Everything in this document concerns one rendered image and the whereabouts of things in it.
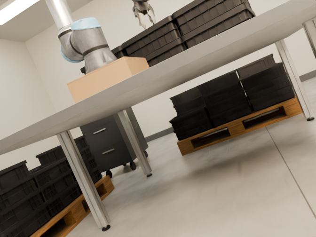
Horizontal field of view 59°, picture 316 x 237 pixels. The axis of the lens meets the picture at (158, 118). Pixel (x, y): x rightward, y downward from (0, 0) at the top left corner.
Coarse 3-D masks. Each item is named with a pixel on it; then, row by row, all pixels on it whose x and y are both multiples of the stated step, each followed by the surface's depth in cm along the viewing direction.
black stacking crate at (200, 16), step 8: (208, 0) 117; (216, 0) 116; (224, 0) 115; (232, 0) 113; (240, 0) 113; (192, 8) 121; (200, 8) 119; (208, 8) 117; (216, 8) 116; (224, 8) 115; (232, 8) 114; (184, 16) 122; (192, 16) 122; (200, 16) 120; (208, 16) 119; (216, 16) 117; (184, 24) 124; (192, 24) 122; (200, 24) 121; (184, 32) 125
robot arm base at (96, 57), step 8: (96, 48) 112; (104, 48) 113; (88, 56) 112; (96, 56) 111; (104, 56) 113; (112, 56) 114; (88, 64) 112; (96, 64) 111; (104, 64) 111; (88, 72) 113
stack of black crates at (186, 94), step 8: (192, 88) 314; (176, 96) 321; (184, 96) 319; (192, 96) 317; (200, 96) 314; (176, 104) 323; (184, 104) 321; (192, 104) 318; (200, 104) 316; (184, 112) 321
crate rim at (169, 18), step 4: (168, 16) 125; (172, 16) 126; (164, 20) 126; (168, 20) 125; (156, 24) 128; (160, 24) 127; (148, 28) 130; (152, 28) 129; (156, 28) 129; (140, 32) 132; (144, 32) 131; (148, 32) 131; (136, 36) 134; (140, 36) 133; (128, 40) 136; (132, 40) 135; (136, 40) 134; (124, 44) 137; (128, 44) 136; (124, 48) 140
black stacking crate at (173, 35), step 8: (168, 24) 127; (176, 24) 131; (152, 32) 131; (160, 32) 129; (168, 32) 128; (176, 32) 127; (144, 40) 134; (152, 40) 131; (160, 40) 130; (168, 40) 129; (128, 48) 138; (136, 48) 136; (144, 48) 135; (152, 48) 133; (136, 56) 137; (144, 56) 135
